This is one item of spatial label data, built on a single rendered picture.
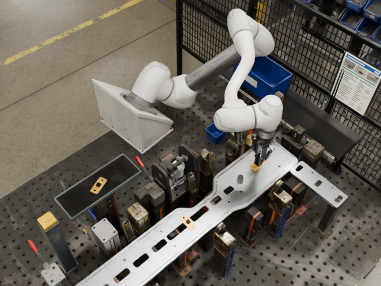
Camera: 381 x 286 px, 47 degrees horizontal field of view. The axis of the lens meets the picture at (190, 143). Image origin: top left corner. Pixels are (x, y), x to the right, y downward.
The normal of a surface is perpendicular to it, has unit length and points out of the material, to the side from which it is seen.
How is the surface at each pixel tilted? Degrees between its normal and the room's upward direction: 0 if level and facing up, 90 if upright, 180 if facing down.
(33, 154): 0
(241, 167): 0
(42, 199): 0
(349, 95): 90
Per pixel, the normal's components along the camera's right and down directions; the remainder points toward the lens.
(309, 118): 0.01, -0.63
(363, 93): -0.74, 0.51
